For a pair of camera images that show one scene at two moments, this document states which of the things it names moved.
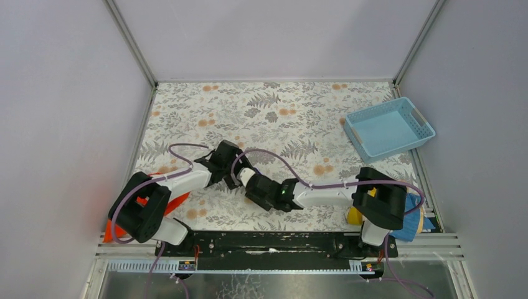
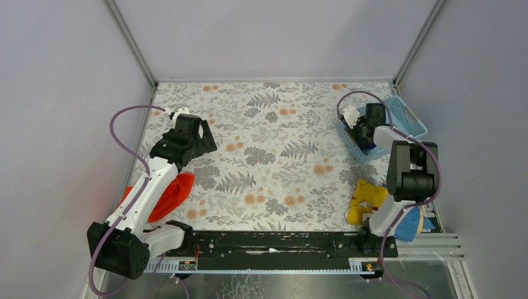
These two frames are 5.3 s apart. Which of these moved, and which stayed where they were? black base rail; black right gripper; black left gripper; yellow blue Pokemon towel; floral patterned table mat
Moved: black left gripper; black right gripper
Stayed: yellow blue Pokemon towel; floral patterned table mat; black base rail
